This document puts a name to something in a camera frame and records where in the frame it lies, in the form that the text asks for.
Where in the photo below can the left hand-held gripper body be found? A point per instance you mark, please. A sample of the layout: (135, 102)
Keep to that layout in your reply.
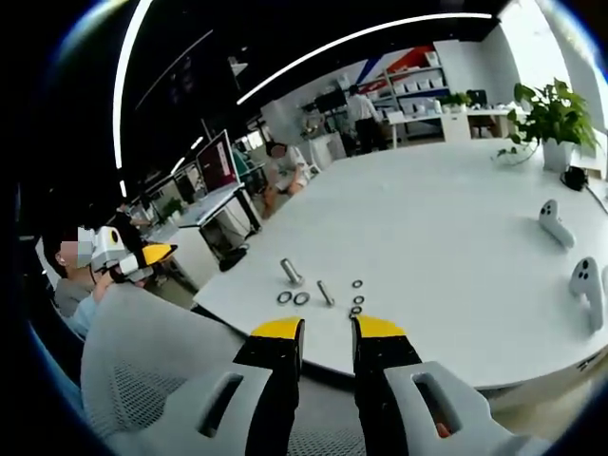
(107, 249)

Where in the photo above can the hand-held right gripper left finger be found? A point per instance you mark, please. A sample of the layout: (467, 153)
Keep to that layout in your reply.
(266, 361)

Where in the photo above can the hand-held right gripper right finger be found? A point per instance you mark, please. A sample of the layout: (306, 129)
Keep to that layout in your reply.
(389, 351)

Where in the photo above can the small steel washer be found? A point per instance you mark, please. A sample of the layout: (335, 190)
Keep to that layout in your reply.
(352, 310)

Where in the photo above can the large steel washer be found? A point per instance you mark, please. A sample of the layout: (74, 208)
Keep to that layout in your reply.
(295, 298)
(279, 298)

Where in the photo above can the small steel threaded stud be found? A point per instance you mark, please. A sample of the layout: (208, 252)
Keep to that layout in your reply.
(325, 292)

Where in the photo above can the large steel threaded stud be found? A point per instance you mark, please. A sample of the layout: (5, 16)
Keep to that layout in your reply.
(290, 271)

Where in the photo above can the person's left hand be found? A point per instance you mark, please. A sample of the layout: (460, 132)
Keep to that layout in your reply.
(103, 284)

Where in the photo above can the small green plant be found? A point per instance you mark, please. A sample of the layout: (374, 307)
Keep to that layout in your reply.
(455, 100)
(172, 208)

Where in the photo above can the person's torso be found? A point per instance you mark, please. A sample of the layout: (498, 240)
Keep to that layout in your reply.
(69, 294)

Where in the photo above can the white office desk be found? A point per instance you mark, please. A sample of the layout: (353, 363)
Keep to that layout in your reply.
(216, 202)

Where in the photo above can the grey mesh office chair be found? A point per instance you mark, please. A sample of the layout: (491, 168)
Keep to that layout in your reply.
(142, 342)

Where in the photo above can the monitor with red screen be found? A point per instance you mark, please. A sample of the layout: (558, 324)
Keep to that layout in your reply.
(216, 164)

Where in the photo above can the ceiling light strip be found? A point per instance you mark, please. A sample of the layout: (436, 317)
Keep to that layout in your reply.
(351, 39)
(122, 81)

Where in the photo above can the white handheld controller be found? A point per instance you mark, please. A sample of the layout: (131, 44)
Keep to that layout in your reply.
(555, 225)
(585, 285)

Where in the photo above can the black monitor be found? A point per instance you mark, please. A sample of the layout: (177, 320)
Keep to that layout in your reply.
(330, 100)
(476, 97)

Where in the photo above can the white low cabinet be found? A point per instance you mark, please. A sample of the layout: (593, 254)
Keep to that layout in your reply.
(456, 124)

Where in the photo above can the black device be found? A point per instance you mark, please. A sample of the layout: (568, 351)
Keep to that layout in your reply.
(575, 178)

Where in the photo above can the white storage shelf unit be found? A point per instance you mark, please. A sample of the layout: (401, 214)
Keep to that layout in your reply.
(413, 85)

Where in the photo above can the potted green plant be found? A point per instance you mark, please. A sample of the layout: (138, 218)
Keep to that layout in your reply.
(556, 123)

